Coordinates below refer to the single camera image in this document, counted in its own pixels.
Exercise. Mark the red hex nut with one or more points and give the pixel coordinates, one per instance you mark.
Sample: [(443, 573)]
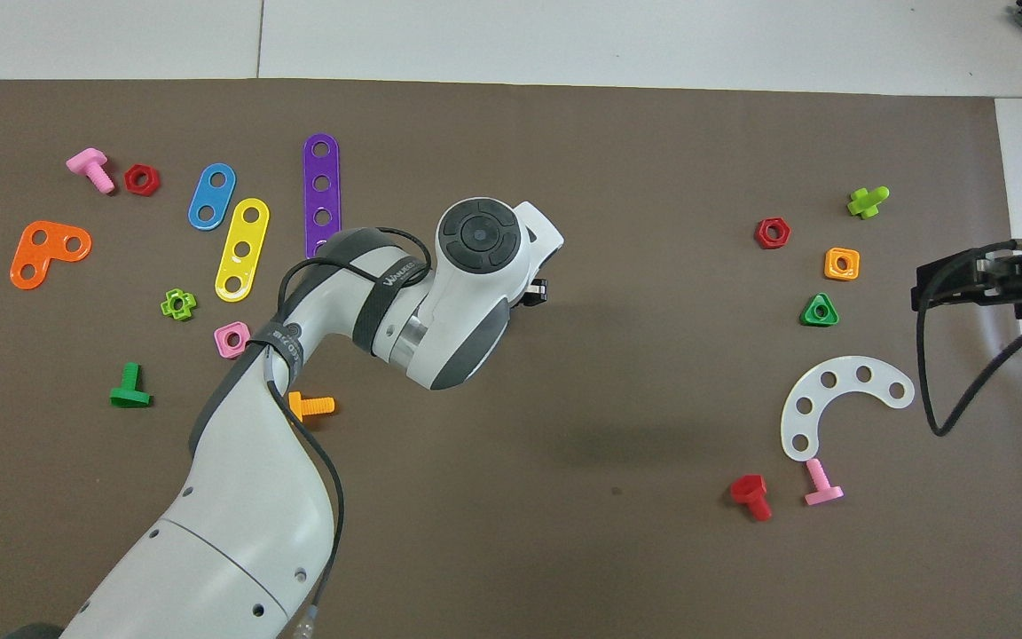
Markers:
[(761, 240), (153, 186)]

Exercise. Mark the blue two-hole plate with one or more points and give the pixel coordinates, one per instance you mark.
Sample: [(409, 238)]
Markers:
[(212, 196)]

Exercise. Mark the lime green cross nut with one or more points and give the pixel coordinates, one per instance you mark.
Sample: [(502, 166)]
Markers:
[(188, 302)]

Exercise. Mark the orange three-hole angled plate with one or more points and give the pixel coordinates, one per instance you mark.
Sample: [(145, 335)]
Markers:
[(50, 257)]

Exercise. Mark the pink square nut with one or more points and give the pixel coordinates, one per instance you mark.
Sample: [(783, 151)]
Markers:
[(223, 348)]

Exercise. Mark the orange square nut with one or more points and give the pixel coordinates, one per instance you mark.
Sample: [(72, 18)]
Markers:
[(829, 273)]

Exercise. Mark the white curved five-hole plate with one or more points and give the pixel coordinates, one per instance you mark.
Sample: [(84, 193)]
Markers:
[(846, 374)]

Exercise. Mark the red plastic bolt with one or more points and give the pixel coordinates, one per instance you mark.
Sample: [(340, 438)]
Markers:
[(749, 490)]

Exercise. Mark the purple four-hole plate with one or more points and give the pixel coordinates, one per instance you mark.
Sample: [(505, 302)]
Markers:
[(322, 200)]

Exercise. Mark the brown table mat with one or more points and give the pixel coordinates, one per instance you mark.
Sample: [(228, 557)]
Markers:
[(564, 550)]

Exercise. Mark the green plastic bolt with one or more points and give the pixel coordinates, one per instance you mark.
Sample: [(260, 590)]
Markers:
[(129, 386)]

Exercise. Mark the pink plastic bolt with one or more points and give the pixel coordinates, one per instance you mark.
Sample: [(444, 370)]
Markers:
[(820, 484), (96, 169)]

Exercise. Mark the orange plastic bolt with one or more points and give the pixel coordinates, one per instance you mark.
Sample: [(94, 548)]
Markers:
[(316, 406)]

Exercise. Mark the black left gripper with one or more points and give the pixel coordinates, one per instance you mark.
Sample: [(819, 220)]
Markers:
[(536, 291)]

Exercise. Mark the green triangle nut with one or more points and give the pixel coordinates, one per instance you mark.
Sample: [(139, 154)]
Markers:
[(808, 319)]

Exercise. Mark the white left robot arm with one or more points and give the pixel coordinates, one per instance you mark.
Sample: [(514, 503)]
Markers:
[(236, 532)]

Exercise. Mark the yellow three-hole plate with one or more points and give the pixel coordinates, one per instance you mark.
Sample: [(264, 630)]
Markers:
[(247, 232)]

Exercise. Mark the lime green cross-head bolt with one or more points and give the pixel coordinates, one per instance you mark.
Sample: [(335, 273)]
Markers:
[(866, 204)]

